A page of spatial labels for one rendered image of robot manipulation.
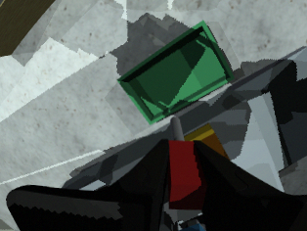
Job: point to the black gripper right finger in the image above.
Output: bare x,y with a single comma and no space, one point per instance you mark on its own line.
237,201

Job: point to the red-headed metal pin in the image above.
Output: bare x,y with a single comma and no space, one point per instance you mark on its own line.
187,183

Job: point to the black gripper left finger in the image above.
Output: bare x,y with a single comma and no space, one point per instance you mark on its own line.
133,203

